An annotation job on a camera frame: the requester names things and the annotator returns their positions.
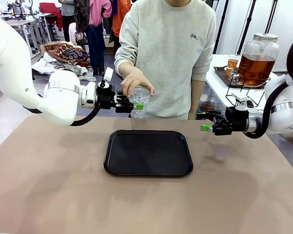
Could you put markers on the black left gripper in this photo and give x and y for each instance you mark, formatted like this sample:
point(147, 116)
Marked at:
point(106, 98)

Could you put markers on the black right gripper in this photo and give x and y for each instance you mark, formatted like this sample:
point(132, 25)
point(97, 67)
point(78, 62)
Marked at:
point(237, 120)

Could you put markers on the short clear iced cup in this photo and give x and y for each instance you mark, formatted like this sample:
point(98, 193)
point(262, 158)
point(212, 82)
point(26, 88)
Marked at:
point(139, 114)

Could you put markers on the tall clear iced cup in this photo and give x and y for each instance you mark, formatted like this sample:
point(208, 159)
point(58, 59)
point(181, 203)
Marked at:
point(232, 64)

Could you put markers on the glass tea dispenser jar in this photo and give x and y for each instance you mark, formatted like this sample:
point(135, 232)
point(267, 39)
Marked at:
point(257, 65)

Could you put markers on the person's right forearm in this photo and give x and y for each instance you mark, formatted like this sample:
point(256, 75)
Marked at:
point(127, 69)

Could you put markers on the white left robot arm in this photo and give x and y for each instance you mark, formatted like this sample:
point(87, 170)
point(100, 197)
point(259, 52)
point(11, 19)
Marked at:
point(15, 73)

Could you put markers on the person's right hand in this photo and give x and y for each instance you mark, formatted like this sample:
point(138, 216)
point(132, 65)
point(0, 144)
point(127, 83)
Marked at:
point(134, 81)

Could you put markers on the person's left hand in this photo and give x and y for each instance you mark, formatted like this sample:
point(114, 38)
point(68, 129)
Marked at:
point(192, 115)

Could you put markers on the glass bowl with brown contents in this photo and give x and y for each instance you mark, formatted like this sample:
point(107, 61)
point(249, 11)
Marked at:
point(208, 103)

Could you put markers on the white side table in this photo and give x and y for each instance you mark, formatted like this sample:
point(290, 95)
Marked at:
point(217, 80)

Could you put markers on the black plastic serving tray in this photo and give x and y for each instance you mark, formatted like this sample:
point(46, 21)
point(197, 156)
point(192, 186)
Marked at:
point(149, 153)

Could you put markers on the person in grey sweatshirt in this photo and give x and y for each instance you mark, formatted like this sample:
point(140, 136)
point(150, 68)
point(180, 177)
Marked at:
point(166, 61)

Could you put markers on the pile of patterned cloths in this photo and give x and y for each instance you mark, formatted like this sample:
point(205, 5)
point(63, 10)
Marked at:
point(63, 58)

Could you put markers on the black light stand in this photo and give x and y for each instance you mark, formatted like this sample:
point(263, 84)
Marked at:
point(271, 17)
point(220, 29)
point(246, 26)

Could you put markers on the dark patterned hanging garment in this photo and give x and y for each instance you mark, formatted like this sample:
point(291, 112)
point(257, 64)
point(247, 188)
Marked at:
point(81, 14)

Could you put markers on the bystander in grey top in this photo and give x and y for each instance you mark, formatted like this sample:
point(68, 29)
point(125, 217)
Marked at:
point(67, 17)

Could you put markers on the red hanging garment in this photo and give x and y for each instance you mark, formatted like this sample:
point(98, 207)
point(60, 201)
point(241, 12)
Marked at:
point(52, 13)

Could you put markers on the white background desk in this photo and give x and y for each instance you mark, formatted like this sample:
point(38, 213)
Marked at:
point(43, 17)
point(22, 23)

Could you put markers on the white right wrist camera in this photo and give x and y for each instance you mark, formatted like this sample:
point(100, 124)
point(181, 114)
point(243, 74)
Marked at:
point(241, 103)

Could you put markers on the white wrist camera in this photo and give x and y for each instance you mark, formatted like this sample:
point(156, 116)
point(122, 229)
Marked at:
point(108, 74)
point(241, 103)

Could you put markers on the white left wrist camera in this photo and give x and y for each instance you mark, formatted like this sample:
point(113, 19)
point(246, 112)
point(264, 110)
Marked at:
point(108, 74)

